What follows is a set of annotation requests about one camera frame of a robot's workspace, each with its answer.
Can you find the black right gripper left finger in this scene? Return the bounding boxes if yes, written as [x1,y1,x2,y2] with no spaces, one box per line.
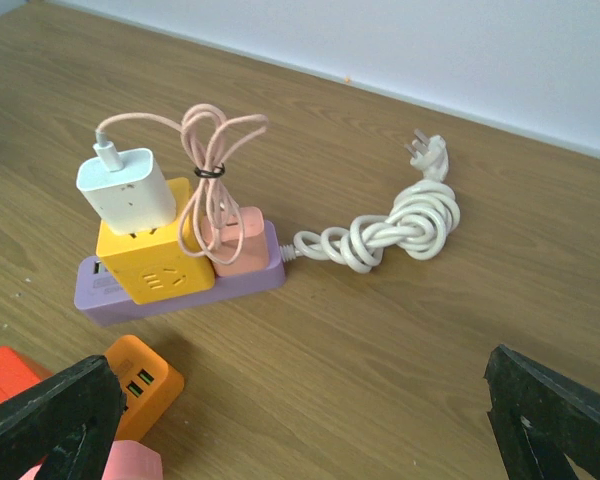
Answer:
[0,355,126,479]

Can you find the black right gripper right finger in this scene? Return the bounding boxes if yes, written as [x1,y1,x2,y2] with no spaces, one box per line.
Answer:
[484,344,600,479]

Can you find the purple power strip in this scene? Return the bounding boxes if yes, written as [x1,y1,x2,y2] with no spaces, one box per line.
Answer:
[74,221,286,327]

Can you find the yellow cube socket adapter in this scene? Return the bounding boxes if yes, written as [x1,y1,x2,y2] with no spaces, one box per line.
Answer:
[96,177,215,305]

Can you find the white USB charger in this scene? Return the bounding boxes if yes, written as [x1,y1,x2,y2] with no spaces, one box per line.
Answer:
[76,142,176,235]

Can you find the white power cord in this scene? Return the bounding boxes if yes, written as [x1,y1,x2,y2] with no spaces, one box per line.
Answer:
[279,128,462,274]

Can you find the pink plug adapter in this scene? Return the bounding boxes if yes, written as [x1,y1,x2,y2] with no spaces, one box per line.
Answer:
[202,205,266,278]

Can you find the red cube socket adapter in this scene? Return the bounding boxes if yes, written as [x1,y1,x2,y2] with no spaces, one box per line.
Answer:
[0,346,53,404]

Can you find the orange power strip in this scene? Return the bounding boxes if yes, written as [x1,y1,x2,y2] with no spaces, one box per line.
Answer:
[105,335,185,441]

